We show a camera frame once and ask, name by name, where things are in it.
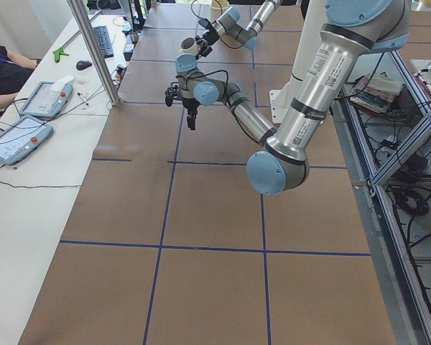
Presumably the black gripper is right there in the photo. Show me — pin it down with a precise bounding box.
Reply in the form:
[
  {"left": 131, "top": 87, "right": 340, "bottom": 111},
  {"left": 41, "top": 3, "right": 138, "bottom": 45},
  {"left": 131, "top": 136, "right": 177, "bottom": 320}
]
[
  {"left": 195, "top": 19, "right": 220, "bottom": 60},
  {"left": 182, "top": 98, "right": 200, "bottom": 131}
]

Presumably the white ribbed HOME mug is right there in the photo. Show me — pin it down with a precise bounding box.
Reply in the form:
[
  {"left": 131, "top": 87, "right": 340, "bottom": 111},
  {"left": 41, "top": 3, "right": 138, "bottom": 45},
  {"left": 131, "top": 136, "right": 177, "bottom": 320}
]
[{"left": 178, "top": 37, "right": 200, "bottom": 57}]

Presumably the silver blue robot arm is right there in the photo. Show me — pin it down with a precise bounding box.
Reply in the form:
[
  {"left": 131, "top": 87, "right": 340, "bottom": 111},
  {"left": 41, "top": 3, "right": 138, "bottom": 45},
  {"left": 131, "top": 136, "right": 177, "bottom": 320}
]
[
  {"left": 165, "top": 1, "right": 411, "bottom": 195},
  {"left": 195, "top": 0, "right": 283, "bottom": 60}
]

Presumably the cream white bin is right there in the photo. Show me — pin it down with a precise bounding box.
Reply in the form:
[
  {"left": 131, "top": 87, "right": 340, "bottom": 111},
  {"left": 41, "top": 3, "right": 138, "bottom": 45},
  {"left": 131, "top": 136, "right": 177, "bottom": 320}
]
[{"left": 210, "top": 0, "right": 230, "bottom": 14}]

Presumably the black keyboard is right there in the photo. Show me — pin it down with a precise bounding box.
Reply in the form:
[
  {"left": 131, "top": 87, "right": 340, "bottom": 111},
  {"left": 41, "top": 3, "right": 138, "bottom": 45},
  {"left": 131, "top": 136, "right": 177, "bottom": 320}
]
[{"left": 92, "top": 25, "right": 114, "bottom": 58}]

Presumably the black marker pen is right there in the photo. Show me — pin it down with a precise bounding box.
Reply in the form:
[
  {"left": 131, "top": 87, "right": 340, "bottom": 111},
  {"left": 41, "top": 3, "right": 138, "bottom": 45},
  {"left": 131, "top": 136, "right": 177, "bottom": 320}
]
[{"left": 77, "top": 92, "right": 89, "bottom": 106}]

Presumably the black computer mouse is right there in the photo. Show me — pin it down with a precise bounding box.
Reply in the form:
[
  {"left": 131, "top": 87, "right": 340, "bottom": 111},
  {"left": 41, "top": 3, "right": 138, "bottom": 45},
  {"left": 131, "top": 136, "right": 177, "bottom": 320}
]
[{"left": 75, "top": 60, "right": 92, "bottom": 71}]

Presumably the green plastic clamp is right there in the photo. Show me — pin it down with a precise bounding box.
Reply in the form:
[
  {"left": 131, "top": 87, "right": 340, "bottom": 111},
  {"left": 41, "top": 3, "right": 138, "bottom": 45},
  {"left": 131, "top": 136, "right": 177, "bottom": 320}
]
[{"left": 52, "top": 47, "right": 70, "bottom": 63}]

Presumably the far teach pendant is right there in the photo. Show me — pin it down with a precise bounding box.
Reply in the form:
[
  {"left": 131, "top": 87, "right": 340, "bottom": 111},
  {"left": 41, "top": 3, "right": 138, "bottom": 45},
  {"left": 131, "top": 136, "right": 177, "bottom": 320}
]
[{"left": 19, "top": 81, "right": 73, "bottom": 120}]

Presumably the teach pendant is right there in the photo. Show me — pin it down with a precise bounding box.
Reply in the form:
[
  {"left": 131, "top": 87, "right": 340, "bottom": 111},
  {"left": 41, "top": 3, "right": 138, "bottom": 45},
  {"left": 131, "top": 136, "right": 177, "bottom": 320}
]
[
  {"left": 19, "top": 81, "right": 73, "bottom": 120},
  {"left": 0, "top": 115, "right": 53, "bottom": 165}
]

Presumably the near teach pendant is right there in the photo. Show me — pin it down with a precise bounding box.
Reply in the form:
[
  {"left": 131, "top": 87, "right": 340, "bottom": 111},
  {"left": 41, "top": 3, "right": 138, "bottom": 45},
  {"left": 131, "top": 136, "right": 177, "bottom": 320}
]
[{"left": 0, "top": 115, "right": 53, "bottom": 165}]

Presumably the stack of books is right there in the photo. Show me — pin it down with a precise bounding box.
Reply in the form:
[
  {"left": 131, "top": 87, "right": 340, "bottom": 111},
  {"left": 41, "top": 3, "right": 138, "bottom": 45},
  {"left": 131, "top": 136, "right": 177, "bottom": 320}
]
[{"left": 349, "top": 72, "right": 404, "bottom": 114}]

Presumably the seated person in black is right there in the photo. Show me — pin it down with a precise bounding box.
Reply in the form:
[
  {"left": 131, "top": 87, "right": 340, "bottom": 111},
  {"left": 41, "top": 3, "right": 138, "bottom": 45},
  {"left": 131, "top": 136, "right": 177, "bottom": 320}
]
[{"left": 0, "top": 45, "right": 39, "bottom": 110}]

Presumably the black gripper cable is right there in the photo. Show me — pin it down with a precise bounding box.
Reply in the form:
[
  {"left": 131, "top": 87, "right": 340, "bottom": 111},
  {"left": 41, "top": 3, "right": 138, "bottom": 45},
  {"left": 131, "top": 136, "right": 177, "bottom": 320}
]
[
  {"left": 190, "top": 0, "right": 223, "bottom": 22},
  {"left": 175, "top": 69, "right": 228, "bottom": 95}
]

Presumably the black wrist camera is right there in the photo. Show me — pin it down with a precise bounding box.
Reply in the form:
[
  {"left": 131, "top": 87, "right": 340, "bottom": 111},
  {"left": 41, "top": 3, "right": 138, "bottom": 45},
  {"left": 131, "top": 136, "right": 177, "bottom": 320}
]
[{"left": 164, "top": 82, "right": 182, "bottom": 107}]

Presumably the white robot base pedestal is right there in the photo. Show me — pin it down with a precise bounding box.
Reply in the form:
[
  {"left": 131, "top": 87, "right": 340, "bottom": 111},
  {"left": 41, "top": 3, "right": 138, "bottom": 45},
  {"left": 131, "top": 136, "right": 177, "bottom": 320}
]
[{"left": 269, "top": 0, "right": 328, "bottom": 124}]

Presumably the aluminium frame post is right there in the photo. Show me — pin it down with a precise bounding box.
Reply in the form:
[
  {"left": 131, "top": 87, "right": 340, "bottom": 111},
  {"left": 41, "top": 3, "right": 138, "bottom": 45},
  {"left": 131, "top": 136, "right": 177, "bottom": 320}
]
[{"left": 67, "top": 0, "right": 120, "bottom": 106}]

